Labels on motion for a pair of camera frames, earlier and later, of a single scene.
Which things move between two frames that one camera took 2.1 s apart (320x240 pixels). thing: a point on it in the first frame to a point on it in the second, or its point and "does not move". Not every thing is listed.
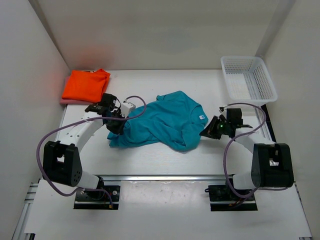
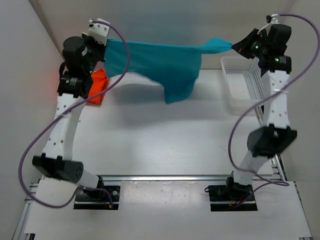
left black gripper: [119, 129] to [87, 40]
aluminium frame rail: [19, 229] does not move
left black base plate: [97, 199] does not move
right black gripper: [210, 130] to [242, 46]
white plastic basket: [248, 80] does not move
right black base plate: [221, 199] does not move
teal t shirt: [173, 120] to [176, 68]
